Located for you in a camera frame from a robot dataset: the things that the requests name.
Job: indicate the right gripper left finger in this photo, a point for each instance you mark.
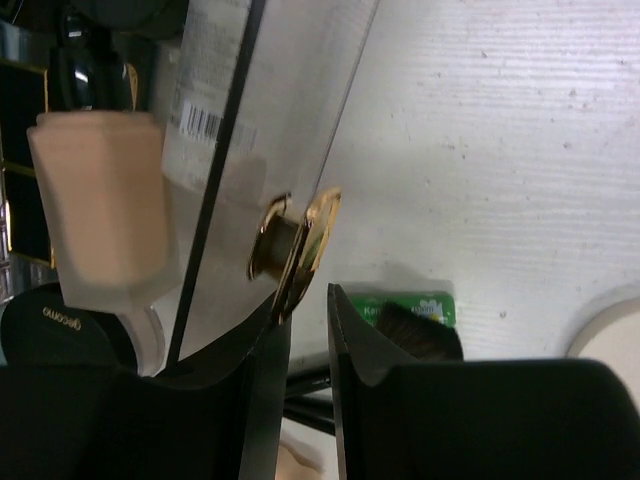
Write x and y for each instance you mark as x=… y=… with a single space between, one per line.
x=215 y=415

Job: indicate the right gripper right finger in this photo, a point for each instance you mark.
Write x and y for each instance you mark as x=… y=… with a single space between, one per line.
x=400 y=418

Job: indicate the black round gecomo compact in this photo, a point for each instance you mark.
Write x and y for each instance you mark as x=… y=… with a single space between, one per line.
x=37 y=328

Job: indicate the clear acrylic box door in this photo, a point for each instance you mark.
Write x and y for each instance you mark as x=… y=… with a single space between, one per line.
x=256 y=235

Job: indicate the white round powder puff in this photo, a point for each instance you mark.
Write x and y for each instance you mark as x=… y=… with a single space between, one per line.
x=611 y=336

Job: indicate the beige foundation bottle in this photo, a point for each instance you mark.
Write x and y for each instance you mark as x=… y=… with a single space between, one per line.
x=97 y=162

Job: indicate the clear bottle blue label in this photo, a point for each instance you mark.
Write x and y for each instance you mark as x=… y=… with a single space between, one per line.
x=208 y=54

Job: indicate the gold black mirror compact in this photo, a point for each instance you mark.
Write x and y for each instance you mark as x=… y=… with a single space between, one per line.
x=27 y=258

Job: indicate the peach makeup sponge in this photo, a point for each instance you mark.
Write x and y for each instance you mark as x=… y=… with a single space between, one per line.
x=303 y=455

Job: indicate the black kabuki brush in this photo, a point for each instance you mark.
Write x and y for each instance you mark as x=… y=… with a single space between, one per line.
x=420 y=325

